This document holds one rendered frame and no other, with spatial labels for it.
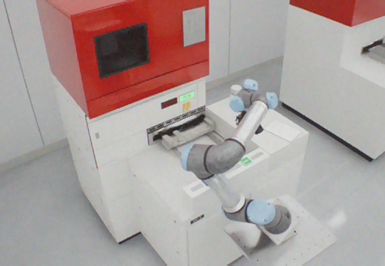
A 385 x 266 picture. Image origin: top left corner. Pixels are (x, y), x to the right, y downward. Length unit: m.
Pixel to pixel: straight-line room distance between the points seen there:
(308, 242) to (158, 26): 1.36
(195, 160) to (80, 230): 1.82
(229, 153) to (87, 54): 0.87
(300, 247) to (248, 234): 0.27
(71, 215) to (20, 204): 0.53
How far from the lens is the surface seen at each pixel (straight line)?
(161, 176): 2.23
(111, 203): 2.55
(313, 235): 1.99
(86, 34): 1.85
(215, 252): 2.44
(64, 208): 3.33
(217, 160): 1.42
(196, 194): 1.91
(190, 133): 2.43
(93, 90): 1.97
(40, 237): 3.19
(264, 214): 1.71
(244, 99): 1.72
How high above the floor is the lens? 2.34
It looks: 37 degrees down
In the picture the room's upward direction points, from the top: 2 degrees counter-clockwise
